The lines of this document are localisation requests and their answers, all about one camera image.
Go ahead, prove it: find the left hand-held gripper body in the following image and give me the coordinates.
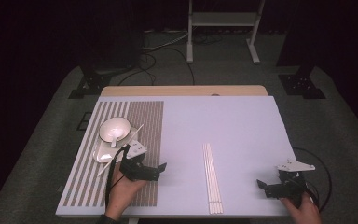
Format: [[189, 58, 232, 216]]
[[119, 139, 158, 183]]

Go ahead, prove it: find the white bowl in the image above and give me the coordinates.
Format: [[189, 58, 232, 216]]
[[98, 116, 132, 145]]

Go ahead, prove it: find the white square plate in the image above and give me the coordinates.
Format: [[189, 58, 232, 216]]
[[92, 125, 139, 164]]

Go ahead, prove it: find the white metal stand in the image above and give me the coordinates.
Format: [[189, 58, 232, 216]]
[[186, 0, 266, 65]]

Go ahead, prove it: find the dark floor outlet box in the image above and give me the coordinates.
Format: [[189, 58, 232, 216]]
[[76, 111, 93, 132]]

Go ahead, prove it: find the person's right hand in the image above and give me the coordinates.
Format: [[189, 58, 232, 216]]
[[279, 191, 324, 224]]

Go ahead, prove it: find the wooden table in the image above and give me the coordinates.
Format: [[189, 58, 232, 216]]
[[101, 85, 269, 97]]

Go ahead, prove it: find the white spoon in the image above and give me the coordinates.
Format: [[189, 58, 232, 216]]
[[109, 127, 125, 148]]

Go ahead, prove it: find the bundle of white chopsticks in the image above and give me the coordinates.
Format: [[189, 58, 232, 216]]
[[202, 142, 225, 215]]

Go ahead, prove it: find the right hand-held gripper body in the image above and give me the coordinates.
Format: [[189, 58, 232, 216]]
[[273, 159, 316, 200]]

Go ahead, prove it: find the white table cover sheet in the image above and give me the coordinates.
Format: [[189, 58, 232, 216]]
[[55, 95, 296, 218]]

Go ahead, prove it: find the single white chopstick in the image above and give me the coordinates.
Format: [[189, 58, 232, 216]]
[[97, 124, 145, 177]]

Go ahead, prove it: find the black floor cable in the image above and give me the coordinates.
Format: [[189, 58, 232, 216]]
[[117, 52, 157, 87], [167, 46, 196, 87]]

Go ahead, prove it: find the striped placemat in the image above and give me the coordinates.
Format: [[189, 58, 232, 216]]
[[62, 100, 165, 208]]

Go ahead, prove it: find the right hand-held gripper cable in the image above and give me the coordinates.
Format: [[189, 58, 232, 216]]
[[292, 147, 333, 213]]

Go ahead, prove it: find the black stand base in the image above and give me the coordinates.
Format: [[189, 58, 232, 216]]
[[278, 64, 326, 100]]

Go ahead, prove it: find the black equipment stand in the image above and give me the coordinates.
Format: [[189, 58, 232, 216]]
[[68, 57, 144, 100]]

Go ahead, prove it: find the white floor cable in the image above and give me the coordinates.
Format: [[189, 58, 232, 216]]
[[143, 29, 190, 52]]

